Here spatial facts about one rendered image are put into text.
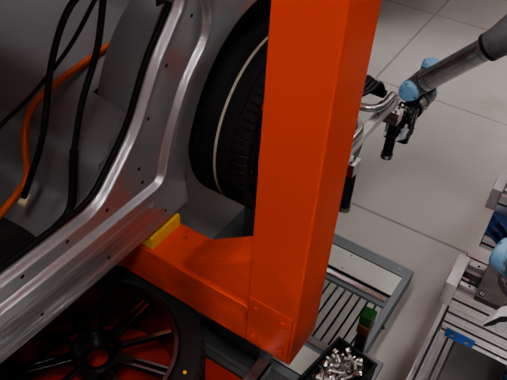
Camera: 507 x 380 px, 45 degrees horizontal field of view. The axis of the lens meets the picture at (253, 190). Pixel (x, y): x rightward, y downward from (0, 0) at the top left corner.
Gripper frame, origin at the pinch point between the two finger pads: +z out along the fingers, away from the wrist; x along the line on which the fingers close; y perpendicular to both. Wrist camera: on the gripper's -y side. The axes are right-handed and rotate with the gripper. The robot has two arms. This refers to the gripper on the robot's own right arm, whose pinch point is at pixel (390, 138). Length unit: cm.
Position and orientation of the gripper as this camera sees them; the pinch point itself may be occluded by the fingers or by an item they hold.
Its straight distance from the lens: 221.2
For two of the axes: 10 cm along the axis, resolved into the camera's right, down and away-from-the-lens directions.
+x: 8.3, 4.0, -3.8
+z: -5.5, 5.3, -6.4
